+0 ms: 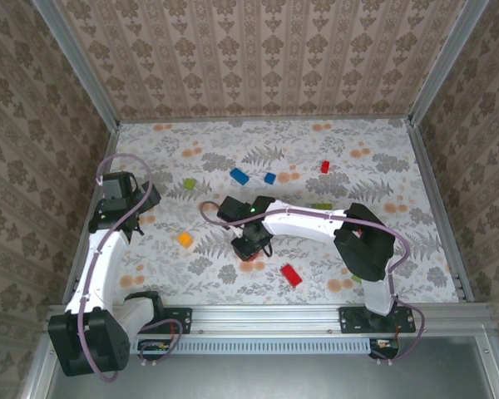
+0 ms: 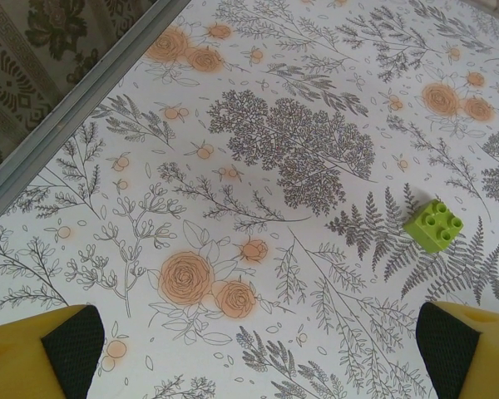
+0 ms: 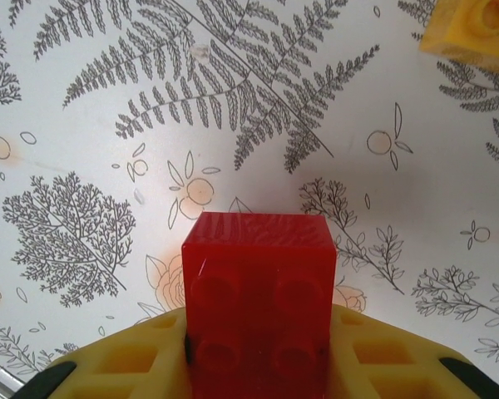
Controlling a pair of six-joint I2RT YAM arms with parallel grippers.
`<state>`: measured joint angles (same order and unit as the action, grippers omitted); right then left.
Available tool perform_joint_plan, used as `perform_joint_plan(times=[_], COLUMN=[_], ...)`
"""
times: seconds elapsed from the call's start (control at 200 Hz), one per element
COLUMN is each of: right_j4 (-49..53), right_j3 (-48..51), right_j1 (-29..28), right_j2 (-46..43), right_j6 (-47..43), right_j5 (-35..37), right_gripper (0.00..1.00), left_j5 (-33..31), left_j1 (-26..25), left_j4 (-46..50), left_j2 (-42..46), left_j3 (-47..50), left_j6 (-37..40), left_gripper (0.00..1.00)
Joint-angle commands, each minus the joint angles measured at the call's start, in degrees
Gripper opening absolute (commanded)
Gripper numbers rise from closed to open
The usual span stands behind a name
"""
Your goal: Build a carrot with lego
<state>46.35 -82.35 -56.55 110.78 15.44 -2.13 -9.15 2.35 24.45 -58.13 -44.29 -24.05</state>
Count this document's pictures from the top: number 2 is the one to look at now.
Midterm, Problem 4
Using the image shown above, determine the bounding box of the left gripper left finger yellow foam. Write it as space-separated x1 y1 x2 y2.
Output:
0 303 106 399

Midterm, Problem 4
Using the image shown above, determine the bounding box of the left gripper right finger yellow foam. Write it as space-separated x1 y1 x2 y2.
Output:
415 302 499 399

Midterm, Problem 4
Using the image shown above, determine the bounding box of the small lime green lego brick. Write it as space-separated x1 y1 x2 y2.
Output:
403 199 466 253

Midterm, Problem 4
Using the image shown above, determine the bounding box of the floral patterned table cover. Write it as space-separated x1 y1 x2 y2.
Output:
0 0 499 399

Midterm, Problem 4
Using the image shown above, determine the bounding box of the aluminium side frame rail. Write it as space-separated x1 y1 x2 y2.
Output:
0 0 182 213

